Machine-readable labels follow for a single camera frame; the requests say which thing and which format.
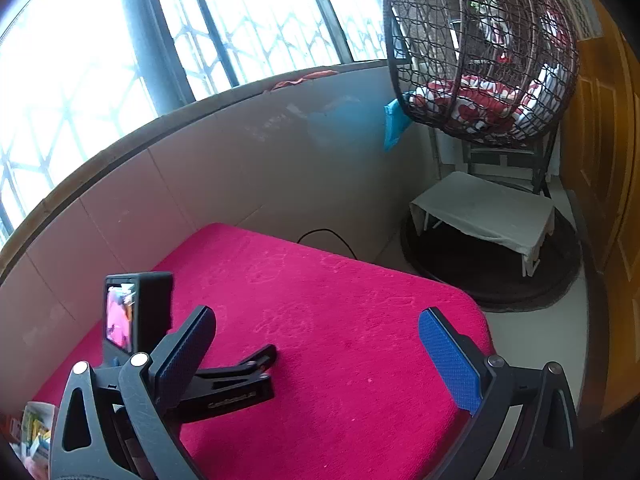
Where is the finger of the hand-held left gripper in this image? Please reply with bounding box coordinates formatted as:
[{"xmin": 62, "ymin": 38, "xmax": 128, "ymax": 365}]
[
  {"xmin": 172, "ymin": 372, "xmax": 276, "ymax": 423},
  {"xmin": 197, "ymin": 344, "xmax": 278, "ymax": 378}
]

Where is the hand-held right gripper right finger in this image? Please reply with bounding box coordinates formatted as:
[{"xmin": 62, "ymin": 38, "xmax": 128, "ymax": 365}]
[{"xmin": 417, "ymin": 306, "xmax": 583, "ymax": 480}]

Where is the red white patterned cushion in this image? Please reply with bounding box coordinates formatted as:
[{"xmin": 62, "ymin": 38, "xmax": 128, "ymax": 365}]
[{"xmin": 405, "ymin": 5, "xmax": 571, "ymax": 136}]

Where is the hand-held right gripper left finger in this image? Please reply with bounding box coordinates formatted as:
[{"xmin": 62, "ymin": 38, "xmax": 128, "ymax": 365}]
[{"xmin": 48, "ymin": 305, "xmax": 236, "ymax": 480}]

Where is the dark round chair stand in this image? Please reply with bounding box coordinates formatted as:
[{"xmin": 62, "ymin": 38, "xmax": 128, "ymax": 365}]
[{"xmin": 400, "ymin": 130, "xmax": 583, "ymax": 311}]

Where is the colourful printed packet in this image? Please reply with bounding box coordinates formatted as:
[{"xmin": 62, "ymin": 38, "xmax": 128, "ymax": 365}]
[{"xmin": 10, "ymin": 400, "xmax": 57, "ymax": 476}]

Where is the black wicker hanging chair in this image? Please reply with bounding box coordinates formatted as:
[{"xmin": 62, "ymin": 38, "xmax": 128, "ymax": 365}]
[{"xmin": 382, "ymin": 0, "xmax": 581, "ymax": 148}]

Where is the blue plastic bag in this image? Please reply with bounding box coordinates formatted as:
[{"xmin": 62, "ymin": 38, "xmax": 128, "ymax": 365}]
[{"xmin": 382, "ymin": 97, "xmax": 408, "ymax": 151}]

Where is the black cable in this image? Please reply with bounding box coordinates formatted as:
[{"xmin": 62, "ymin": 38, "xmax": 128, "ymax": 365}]
[{"xmin": 295, "ymin": 229, "xmax": 358, "ymax": 261}]

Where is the small white covered table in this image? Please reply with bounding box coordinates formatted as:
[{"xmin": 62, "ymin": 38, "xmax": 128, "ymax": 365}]
[{"xmin": 410, "ymin": 171, "xmax": 556, "ymax": 278}]

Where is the wooden door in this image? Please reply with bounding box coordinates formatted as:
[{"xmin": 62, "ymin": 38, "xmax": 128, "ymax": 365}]
[{"xmin": 530, "ymin": 0, "xmax": 640, "ymax": 421}]

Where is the red cloth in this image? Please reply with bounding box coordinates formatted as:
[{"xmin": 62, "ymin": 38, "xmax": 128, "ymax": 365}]
[{"xmin": 265, "ymin": 71, "xmax": 341, "ymax": 93}]

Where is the window with metal grille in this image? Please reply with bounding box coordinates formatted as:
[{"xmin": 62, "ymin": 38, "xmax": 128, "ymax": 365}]
[{"xmin": 0, "ymin": 0, "xmax": 401, "ymax": 246}]

